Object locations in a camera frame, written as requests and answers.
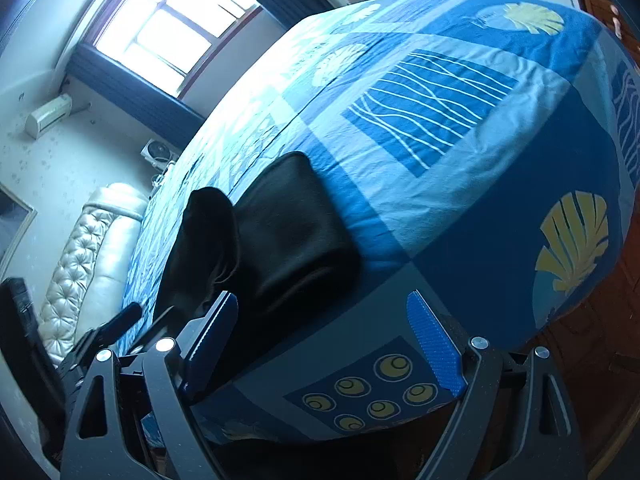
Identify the window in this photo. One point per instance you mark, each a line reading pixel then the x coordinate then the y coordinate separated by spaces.
pixel 165 20

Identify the white fan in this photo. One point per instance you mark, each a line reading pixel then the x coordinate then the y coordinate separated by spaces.
pixel 157 152

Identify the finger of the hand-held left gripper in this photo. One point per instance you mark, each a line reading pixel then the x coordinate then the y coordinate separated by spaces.
pixel 117 321

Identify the blue patterned bed blanket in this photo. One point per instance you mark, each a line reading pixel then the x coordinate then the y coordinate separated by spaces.
pixel 450 185

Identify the cream tufted headboard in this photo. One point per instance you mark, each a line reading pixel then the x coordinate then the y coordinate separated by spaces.
pixel 100 240

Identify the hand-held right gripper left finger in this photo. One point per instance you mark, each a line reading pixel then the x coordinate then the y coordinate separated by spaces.
pixel 217 335

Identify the black studded pants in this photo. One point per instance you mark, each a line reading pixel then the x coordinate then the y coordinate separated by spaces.
pixel 290 230

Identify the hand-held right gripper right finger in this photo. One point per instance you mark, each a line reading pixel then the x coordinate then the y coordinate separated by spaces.
pixel 435 345

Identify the white wall air conditioner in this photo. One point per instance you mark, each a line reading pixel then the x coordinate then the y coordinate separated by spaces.
pixel 47 115

